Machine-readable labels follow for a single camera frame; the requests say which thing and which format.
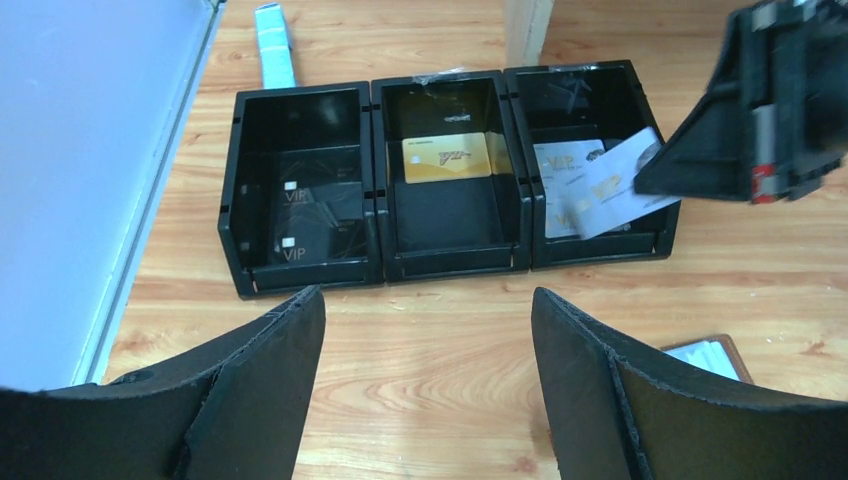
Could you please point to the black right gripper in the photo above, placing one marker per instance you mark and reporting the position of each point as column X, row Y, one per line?
column 781, row 127

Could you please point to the black VIP card upper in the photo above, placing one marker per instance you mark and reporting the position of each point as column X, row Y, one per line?
column 333, row 186

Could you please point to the silver VIP card top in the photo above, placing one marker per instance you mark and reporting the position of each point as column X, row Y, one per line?
column 561, row 163

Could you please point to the silver vip card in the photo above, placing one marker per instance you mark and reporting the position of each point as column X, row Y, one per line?
column 603, row 198
column 566, row 215
column 561, row 163

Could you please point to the gold credit card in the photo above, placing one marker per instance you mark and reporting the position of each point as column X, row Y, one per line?
column 445, row 157

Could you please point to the blue plastic strip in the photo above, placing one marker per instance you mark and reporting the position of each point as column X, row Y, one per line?
column 274, row 47

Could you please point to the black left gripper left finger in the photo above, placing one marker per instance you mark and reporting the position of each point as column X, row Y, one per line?
column 231, row 408

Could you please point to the brown leather card holder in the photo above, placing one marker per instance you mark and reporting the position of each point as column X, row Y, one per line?
column 717, row 354

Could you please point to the black VIP card lower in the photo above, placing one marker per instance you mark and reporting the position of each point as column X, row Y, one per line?
column 304, row 240

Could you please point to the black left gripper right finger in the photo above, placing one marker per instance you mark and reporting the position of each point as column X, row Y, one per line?
column 620, row 409

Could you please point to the black three-compartment tray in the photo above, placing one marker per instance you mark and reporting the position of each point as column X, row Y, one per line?
column 437, row 229

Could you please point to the black vip card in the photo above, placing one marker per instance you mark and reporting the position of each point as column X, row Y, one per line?
column 304, row 240
column 333, row 186

